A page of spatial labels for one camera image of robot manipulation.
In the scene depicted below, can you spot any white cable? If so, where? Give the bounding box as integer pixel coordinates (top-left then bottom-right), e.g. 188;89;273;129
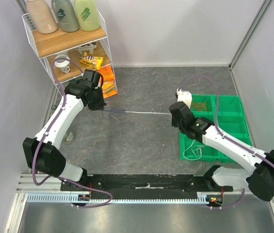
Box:
182;138;208;161
124;110;173;116

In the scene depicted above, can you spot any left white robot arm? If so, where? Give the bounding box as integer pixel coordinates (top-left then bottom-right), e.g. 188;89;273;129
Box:
23;69;106;191

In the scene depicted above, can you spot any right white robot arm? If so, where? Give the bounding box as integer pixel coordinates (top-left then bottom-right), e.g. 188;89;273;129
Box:
169;101;274;201

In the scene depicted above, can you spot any lower orange snack box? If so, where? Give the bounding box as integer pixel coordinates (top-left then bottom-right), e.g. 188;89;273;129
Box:
102;80;118;98

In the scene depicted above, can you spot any orange snack box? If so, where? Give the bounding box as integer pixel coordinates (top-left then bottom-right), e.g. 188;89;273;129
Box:
102;80;118;98
99;65;114;83

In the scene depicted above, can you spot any top orange snack box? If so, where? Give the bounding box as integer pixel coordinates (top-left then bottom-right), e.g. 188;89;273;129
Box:
99;65;114;83

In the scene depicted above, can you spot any yellow candy bag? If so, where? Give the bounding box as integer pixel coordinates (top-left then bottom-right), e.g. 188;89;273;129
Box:
79;51;104;70

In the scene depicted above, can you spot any white lidded paper cup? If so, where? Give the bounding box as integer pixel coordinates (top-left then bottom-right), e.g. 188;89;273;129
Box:
54;54;71;73

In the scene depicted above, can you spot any chobani yogurt pack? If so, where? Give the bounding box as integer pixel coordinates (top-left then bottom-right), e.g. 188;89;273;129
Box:
75;42;97;55

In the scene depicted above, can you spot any green compartment bin tray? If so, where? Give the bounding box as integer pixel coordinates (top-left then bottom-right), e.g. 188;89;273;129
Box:
179;94;252;163

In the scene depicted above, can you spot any light green bottle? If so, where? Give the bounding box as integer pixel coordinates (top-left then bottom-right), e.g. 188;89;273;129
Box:
74;0;100;32

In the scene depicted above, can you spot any grey green bottle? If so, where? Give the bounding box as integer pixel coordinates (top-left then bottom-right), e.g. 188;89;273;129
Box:
51;0;80;33

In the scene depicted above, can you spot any beige bottle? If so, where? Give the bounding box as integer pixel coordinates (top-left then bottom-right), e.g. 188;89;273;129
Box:
26;0;58;34

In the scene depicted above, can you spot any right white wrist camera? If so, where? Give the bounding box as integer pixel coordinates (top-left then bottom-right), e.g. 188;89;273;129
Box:
176;88;193;108

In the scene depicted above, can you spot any white wire wooden shelf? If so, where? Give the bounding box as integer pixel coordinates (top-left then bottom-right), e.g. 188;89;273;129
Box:
22;13;115;88

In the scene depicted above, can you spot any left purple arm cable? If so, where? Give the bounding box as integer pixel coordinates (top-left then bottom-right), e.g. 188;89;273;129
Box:
31;58;113;209

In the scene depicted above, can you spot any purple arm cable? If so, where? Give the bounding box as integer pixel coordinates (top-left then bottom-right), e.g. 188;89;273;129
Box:
31;58;113;209
177;74;274;209

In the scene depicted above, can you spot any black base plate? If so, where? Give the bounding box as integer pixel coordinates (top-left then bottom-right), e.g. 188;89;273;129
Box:
60;173;234;194

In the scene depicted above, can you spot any grey slotted cable duct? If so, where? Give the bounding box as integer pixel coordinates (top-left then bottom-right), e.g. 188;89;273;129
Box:
26;191;222;203

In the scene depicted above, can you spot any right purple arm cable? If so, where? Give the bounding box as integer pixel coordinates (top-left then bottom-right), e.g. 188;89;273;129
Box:
177;74;274;209

